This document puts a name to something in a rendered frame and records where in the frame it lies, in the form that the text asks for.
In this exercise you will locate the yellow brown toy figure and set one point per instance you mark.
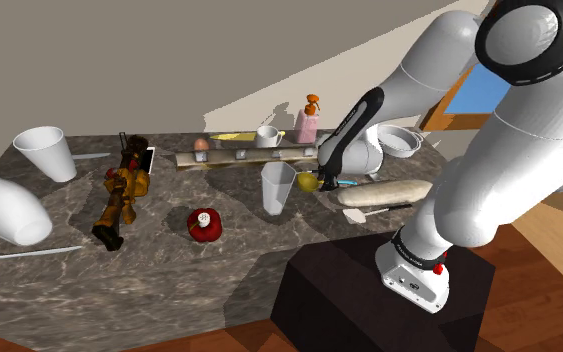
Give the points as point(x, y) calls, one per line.
point(124, 187)

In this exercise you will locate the long silver knife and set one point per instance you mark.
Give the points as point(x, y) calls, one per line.
point(22, 255)

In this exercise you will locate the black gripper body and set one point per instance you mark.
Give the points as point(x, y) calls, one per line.
point(328, 178)

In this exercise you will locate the red bell pepper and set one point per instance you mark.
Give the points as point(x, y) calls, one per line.
point(207, 231)

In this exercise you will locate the white vase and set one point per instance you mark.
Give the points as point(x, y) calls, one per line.
point(3, 207)

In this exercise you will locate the pink soap dispenser orange pump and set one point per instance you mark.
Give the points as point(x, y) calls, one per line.
point(306, 126)

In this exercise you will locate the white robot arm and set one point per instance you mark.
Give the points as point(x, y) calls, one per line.
point(505, 161)

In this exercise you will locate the white phone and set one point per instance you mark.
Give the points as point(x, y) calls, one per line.
point(148, 160)

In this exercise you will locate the long beige rack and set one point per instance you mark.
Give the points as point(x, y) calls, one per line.
point(256, 157)

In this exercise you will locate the wooden framed window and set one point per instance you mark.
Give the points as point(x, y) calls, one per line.
point(481, 92)

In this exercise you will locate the dark robot stand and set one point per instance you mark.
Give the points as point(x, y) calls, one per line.
point(339, 297)

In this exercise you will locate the grey tall glass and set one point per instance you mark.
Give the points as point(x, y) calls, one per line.
point(276, 192)

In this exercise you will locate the flat yellow thing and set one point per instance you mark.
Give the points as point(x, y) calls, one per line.
point(232, 136)

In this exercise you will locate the white tapered cup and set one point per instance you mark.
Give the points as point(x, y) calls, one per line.
point(47, 148)

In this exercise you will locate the brown egg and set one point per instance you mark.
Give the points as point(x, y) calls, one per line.
point(201, 144)

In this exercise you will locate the pale baguette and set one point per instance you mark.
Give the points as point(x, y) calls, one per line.
point(383, 193)

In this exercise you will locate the white mug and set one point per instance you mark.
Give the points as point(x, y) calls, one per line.
point(265, 137)

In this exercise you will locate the white pot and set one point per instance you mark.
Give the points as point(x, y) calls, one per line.
point(400, 141)

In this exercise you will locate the short silver knife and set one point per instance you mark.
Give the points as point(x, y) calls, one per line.
point(91, 156)

